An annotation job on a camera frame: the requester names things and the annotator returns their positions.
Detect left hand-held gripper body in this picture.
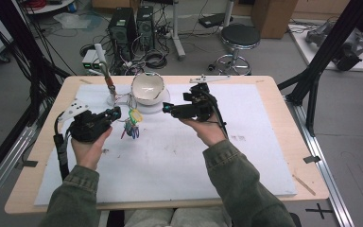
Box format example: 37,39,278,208
58,98,112,143

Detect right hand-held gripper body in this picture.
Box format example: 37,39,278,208
170,74,231,123

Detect bunch of keys coloured tags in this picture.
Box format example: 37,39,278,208
114,93,145,140

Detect person's right hand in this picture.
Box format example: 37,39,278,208
179,114,229,148

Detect person's left hand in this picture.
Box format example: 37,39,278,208
71,127,113,171

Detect white ceramic bowl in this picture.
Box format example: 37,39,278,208
130,72,165,107

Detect white power supply boxes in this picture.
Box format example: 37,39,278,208
81,49,107,71

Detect white foam mat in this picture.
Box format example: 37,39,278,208
34,83,298,206

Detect white table leg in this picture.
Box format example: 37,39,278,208
170,0,187,61

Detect black round stool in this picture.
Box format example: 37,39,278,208
207,24,262,76

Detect large black computer tower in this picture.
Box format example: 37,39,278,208
108,8,138,62

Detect black flat box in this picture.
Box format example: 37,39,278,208
198,12,234,28

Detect small black computer tower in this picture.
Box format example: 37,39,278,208
136,5,156,51

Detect clear plastic bag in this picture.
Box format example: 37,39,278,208
53,12,93,30

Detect person's legs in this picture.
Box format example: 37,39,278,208
129,206,231,227

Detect brown cardboard box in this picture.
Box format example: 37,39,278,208
251,0,299,40

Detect black tape piece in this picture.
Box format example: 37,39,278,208
302,155,321,165

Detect white board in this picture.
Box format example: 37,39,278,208
287,23,363,73

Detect thin wooden stick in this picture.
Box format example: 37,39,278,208
292,174,317,197

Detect black tape cross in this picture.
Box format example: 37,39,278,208
305,202,334,220

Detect black and grey device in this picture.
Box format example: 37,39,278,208
305,22,363,72

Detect right hand-held gripper cable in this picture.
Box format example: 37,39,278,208
201,89,230,140

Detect coil of black cables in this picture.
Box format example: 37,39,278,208
144,50,168,70

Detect aluminium rail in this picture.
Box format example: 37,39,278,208
0,124,39,216
285,96,355,227

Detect black metal frame with cables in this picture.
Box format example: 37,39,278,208
0,0,72,127

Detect black metal frame strut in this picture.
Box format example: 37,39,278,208
277,0,363,137

